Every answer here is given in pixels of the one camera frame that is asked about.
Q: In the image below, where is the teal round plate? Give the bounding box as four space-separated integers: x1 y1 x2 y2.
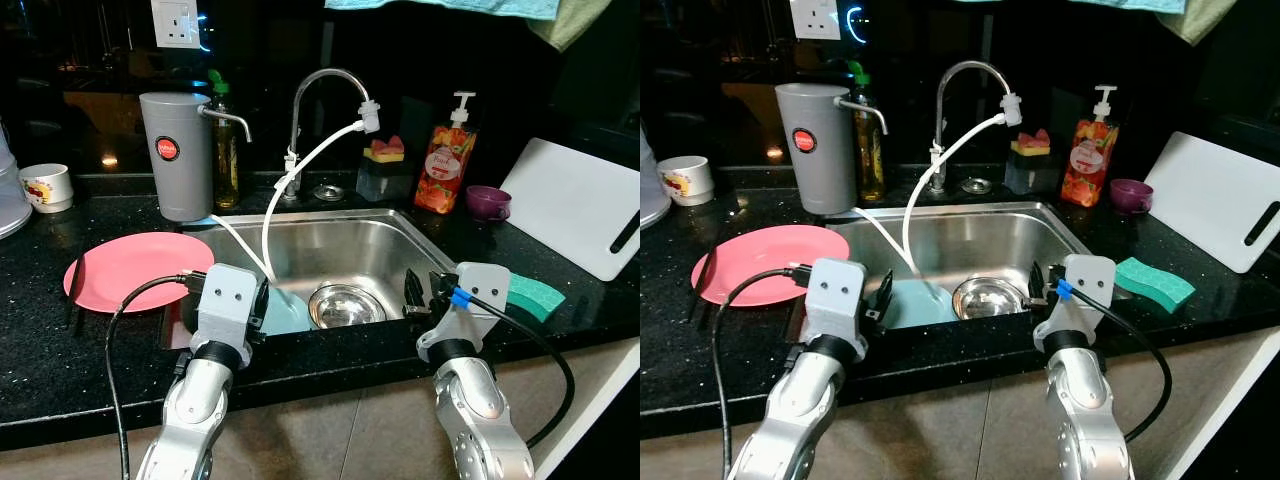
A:
885 277 951 329
262 283 313 336

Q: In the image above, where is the pink round plate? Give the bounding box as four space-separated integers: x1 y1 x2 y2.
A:
63 232 216 314
692 225 851 308

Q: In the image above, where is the stainless steel bowl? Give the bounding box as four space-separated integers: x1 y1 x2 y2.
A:
308 283 388 329
950 276 1031 321

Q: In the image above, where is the stainless steel sink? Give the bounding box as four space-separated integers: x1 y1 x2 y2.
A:
795 201 1096 346
165 208 461 351

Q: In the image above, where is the green sponge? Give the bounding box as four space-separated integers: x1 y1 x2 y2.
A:
1113 257 1197 314
505 273 567 323

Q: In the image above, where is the purple cup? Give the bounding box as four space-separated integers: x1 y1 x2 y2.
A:
464 185 513 222
1108 178 1154 215

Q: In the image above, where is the black sponge holder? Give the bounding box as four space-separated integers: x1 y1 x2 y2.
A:
357 160 414 204
1003 153 1061 196

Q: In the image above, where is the orange pump soap bottle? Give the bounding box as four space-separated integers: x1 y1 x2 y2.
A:
1060 85 1121 208
414 92 479 215

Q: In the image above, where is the green capped oil bottle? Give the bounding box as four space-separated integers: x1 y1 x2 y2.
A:
205 70 241 211
845 60 888 204

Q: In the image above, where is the grey water filter canister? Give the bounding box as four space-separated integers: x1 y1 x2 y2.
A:
139 92 253 223
775 84 889 216

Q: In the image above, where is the white cutting board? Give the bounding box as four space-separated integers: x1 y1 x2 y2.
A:
1143 131 1280 275
497 137 641 282

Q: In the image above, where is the chrome gooseneck faucet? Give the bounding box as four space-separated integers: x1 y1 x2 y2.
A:
932 60 1011 194
288 68 373 201

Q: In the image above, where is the white printed mug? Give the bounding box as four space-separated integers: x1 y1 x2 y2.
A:
657 155 715 207
18 163 74 214

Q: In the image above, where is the white rounded appliance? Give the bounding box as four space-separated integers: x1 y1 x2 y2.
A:
0 125 34 241
640 130 673 231

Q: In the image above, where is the light blue hanging towel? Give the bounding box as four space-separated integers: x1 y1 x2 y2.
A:
325 0 561 21
950 0 1191 15

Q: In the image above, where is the green hanging towel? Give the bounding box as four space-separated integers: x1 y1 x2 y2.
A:
528 0 613 51
1160 0 1239 46

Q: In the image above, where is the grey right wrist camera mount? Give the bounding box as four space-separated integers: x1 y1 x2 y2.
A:
417 262 511 363
1033 254 1117 351

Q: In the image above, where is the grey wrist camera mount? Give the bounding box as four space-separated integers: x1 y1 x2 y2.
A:
803 257 871 361
1033 254 1117 351
190 264 259 366
417 262 511 363

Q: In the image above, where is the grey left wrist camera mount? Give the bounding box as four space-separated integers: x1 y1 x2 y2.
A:
803 257 871 361
190 264 259 366

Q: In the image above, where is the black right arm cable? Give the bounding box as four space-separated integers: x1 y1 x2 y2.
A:
450 290 578 449
1060 282 1173 443

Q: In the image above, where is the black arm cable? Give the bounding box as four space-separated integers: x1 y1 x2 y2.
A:
710 263 813 480
105 270 211 480
450 290 578 449
1060 282 1173 443

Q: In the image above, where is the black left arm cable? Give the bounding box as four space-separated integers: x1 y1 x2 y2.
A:
105 270 211 480
710 263 813 480

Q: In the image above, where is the white flexible hose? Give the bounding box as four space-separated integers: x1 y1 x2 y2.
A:
210 120 366 286
855 113 1006 279

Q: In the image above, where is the white wall socket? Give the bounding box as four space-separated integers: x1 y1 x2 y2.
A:
790 0 841 41
150 0 201 49

